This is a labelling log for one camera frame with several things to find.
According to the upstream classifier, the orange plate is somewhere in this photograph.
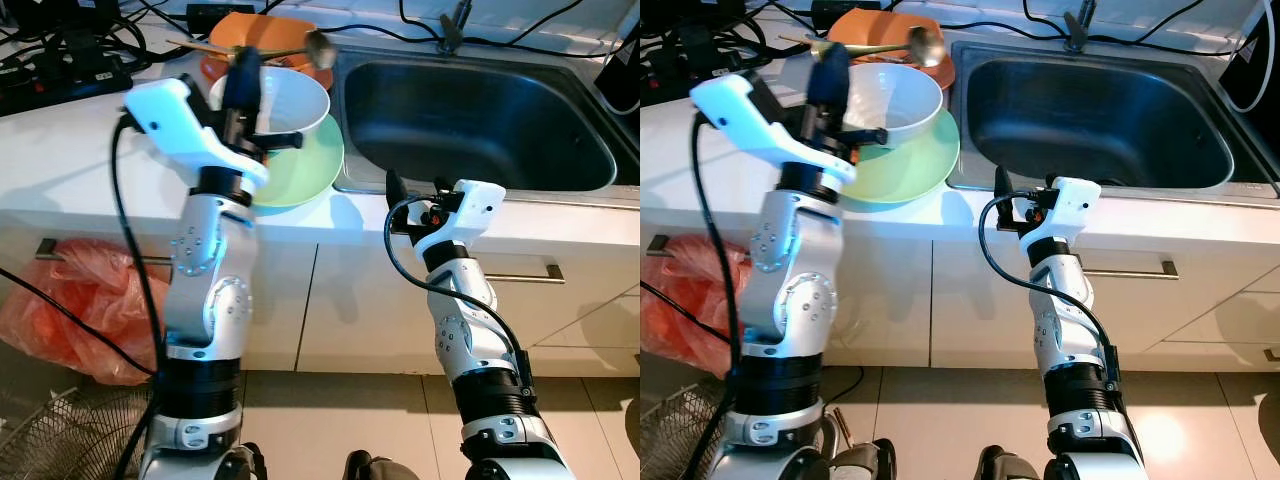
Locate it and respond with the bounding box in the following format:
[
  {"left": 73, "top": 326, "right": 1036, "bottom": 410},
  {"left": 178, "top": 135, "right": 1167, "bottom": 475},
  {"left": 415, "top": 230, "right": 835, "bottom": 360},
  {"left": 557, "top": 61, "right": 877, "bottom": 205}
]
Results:
[
  {"left": 200, "top": 48, "right": 339, "bottom": 91},
  {"left": 820, "top": 45, "right": 958, "bottom": 89}
]

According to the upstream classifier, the white cabinet door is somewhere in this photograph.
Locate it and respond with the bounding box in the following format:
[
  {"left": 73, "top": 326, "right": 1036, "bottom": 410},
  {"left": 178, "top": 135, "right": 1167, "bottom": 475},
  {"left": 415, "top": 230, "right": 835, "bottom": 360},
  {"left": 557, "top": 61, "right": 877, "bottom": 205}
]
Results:
[
  {"left": 297, "top": 240, "right": 641, "bottom": 376},
  {"left": 930, "top": 240, "right": 1280, "bottom": 371},
  {"left": 0, "top": 225, "right": 319, "bottom": 373},
  {"left": 640, "top": 225, "right": 936, "bottom": 371}
]

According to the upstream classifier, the black countertop appliance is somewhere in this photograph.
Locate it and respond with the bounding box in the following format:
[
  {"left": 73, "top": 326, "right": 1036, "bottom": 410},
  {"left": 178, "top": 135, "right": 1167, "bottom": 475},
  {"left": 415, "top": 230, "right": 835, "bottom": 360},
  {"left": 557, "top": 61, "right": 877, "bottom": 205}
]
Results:
[
  {"left": 1225, "top": 0, "right": 1280, "bottom": 116},
  {"left": 595, "top": 40, "right": 641, "bottom": 116}
]

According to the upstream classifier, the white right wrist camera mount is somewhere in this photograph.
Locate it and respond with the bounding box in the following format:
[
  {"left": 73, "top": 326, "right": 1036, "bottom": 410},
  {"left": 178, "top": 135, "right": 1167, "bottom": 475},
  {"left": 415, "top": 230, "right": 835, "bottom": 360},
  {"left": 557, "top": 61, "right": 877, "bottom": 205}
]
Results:
[
  {"left": 415, "top": 180, "right": 506, "bottom": 259},
  {"left": 1028, "top": 177, "right": 1103, "bottom": 251}
]

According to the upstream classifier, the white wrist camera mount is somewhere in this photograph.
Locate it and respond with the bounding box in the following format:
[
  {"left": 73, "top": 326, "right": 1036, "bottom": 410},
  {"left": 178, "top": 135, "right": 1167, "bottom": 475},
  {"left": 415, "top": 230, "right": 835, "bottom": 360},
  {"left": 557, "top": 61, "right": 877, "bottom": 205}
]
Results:
[
  {"left": 415, "top": 180, "right": 506, "bottom": 259},
  {"left": 1028, "top": 177, "right": 1103, "bottom": 251},
  {"left": 122, "top": 78, "right": 271, "bottom": 191},
  {"left": 690, "top": 75, "right": 851, "bottom": 186}
]

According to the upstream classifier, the robot left leg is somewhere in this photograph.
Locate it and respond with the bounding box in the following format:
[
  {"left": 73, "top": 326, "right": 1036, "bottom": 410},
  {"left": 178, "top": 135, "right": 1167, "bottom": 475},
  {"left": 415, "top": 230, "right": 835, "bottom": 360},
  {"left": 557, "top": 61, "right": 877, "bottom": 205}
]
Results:
[{"left": 828, "top": 435, "right": 898, "bottom": 480}]

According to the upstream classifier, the orange bowl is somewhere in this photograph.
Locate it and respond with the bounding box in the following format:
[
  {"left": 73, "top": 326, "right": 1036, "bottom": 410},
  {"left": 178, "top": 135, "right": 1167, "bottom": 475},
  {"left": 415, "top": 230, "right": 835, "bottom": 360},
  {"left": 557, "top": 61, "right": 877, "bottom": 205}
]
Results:
[
  {"left": 208, "top": 12, "right": 319, "bottom": 69},
  {"left": 828, "top": 8, "right": 931, "bottom": 66}
]

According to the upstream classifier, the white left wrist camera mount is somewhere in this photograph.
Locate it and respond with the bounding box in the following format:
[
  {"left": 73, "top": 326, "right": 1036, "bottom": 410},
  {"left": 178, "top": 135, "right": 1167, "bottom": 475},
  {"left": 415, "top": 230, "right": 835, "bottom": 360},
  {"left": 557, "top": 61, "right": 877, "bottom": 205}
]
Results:
[
  {"left": 690, "top": 75, "right": 851, "bottom": 186},
  {"left": 122, "top": 78, "right": 271, "bottom": 191}
]

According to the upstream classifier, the gold metal spoon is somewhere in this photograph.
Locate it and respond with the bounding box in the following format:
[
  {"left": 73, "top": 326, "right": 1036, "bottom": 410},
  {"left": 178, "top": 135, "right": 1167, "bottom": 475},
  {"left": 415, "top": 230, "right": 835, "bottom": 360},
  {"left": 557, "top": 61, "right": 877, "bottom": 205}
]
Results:
[
  {"left": 245, "top": 28, "right": 337, "bottom": 71},
  {"left": 848, "top": 25, "right": 946, "bottom": 69}
]

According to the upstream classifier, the stainless steel sink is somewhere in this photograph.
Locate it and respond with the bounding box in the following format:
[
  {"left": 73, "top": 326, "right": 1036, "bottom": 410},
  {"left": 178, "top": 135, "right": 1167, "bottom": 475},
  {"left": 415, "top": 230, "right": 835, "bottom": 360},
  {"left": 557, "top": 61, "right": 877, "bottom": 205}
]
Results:
[
  {"left": 945, "top": 40, "right": 1280, "bottom": 196},
  {"left": 330, "top": 45, "right": 641, "bottom": 211}
]

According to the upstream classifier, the white bowl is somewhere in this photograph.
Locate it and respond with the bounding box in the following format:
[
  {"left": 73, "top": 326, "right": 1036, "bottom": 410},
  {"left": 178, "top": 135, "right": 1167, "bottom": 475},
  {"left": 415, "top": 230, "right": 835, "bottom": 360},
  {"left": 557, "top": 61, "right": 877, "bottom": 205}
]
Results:
[
  {"left": 208, "top": 67, "right": 331, "bottom": 146},
  {"left": 825, "top": 62, "right": 946, "bottom": 146}
]

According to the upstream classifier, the black power adapter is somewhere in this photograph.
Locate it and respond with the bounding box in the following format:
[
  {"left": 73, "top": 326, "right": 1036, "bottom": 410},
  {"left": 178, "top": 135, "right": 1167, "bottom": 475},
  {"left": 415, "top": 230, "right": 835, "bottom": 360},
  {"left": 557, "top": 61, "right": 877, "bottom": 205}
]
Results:
[
  {"left": 810, "top": 0, "right": 881, "bottom": 26},
  {"left": 186, "top": 3, "right": 256, "bottom": 31}
]

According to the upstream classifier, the light green plate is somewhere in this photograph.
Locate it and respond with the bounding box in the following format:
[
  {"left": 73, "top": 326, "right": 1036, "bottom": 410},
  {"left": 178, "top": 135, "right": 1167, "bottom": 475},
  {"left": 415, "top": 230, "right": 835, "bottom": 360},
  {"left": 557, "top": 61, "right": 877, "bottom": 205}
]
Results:
[
  {"left": 845, "top": 108, "right": 961, "bottom": 206},
  {"left": 235, "top": 110, "right": 346, "bottom": 209}
]

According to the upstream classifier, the black power strip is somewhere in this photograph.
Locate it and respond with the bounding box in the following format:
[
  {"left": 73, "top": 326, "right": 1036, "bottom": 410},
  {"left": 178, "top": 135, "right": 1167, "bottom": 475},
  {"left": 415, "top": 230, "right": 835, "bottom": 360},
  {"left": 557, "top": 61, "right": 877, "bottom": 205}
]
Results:
[
  {"left": 0, "top": 55, "right": 136, "bottom": 116},
  {"left": 640, "top": 45, "right": 746, "bottom": 101}
]

